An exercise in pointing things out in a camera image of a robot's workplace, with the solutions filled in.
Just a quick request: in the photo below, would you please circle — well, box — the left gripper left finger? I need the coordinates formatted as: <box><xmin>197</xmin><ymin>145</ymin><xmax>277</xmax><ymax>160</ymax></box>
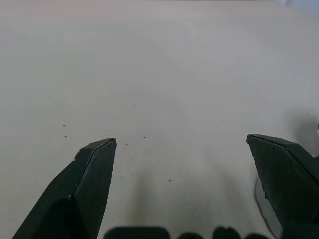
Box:
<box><xmin>12</xmin><ymin>137</ymin><xmax>117</xmax><ymax>239</ymax></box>

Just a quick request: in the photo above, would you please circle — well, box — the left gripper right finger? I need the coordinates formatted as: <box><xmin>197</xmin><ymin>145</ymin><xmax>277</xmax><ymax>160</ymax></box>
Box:
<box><xmin>246</xmin><ymin>133</ymin><xmax>319</xmax><ymax>239</ymax></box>

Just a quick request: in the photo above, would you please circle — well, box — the thin reddish brown wire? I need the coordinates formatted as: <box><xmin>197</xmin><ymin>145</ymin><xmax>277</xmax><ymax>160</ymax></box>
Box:
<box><xmin>254</xmin><ymin>178</ymin><xmax>278</xmax><ymax>239</ymax></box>

